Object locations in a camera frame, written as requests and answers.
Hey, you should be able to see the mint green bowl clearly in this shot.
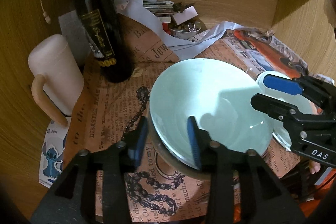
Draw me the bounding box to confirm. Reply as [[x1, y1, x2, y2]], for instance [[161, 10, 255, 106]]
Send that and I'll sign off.
[[149, 59, 273, 168]]

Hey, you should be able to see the mint green plate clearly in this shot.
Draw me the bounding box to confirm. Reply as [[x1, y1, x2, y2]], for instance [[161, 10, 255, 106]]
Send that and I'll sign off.
[[256, 71, 318, 152]]

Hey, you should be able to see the pink-grey bowl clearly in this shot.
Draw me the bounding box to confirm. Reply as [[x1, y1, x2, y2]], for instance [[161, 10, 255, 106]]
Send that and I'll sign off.
[[146, 109, 211, 181]]

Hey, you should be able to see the person right hand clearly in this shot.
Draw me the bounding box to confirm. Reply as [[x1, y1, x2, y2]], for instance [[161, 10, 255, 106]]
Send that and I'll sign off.
[[309, 160, 321, 174]]

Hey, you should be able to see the dark wine bottle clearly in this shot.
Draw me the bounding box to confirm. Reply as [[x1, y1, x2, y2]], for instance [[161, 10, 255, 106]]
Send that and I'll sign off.
[[74, 0, 134, 83]]

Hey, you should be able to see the small bowl of trinkets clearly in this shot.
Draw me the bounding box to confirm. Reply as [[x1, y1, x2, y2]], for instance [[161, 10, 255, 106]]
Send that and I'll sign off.
[[169, 20, 202, 40]]

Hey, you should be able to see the grey paper sheet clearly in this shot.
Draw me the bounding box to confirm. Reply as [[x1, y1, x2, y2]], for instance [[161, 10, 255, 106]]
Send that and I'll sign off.
[[115, 0, 245, 62]]

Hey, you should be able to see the white card box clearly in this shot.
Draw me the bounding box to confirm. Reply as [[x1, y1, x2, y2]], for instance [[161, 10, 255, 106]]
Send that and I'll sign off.
[[172, 6, 198, 25]]

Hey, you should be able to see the pink mug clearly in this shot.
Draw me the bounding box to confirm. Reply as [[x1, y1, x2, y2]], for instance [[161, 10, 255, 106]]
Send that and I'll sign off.
[[28, 34, 84, 127]]

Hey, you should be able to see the stitch cartoon sticker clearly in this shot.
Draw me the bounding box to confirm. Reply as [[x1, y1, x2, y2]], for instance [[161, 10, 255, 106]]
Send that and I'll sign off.
[[39, 121, 69, 188]]

